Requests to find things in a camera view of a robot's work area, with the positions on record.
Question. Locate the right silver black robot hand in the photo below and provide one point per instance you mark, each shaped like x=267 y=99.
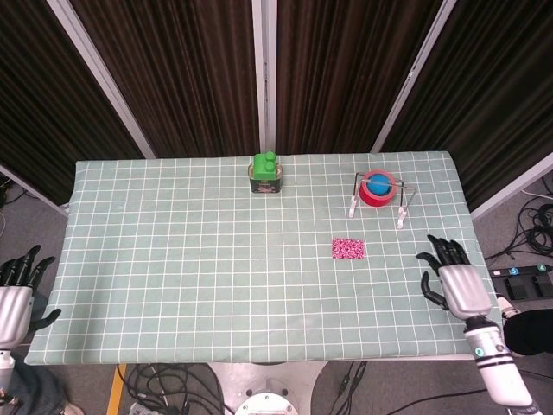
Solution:
x=464 y=289

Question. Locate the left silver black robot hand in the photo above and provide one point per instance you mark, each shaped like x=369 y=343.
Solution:
x=13 y=307

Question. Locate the pink patterned cloth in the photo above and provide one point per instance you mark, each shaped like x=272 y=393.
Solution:
x=347 y=249

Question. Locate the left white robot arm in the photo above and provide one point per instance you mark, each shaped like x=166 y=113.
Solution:
x=4 y=367

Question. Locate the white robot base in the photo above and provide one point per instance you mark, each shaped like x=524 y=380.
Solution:
x=268 y=380

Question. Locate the black shoulder cover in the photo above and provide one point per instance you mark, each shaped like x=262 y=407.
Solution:
x=529 y=333

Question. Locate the black foot pedal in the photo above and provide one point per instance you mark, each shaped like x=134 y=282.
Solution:
x=543 y=286
x=517 y=287

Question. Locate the red tape roll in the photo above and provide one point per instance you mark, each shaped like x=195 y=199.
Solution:
x=376 y=199

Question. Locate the yellow floor tape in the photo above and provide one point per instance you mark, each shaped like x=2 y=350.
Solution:
x=116 y=389

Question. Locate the blue ball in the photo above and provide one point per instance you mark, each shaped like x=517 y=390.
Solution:
x=378 y=181

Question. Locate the green checked tablecloth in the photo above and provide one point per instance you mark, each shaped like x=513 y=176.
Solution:
x=194 y=259

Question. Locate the dark brown curtain panel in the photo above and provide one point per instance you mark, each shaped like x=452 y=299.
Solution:
x=43 y=86
x=173 y=65
x=497 y=86
x=345 y=65

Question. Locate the dark green tin can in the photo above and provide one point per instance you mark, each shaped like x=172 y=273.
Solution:
x=265 y=188

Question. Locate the green toy building block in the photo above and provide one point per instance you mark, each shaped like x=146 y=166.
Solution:
x=261 y=166

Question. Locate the white frame rail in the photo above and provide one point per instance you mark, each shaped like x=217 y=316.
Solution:
x=512 y=187
x=34 y=190

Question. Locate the white frame post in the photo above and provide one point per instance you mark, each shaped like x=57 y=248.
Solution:
x=99 y=73
x=264 y=65
x=410 y=73

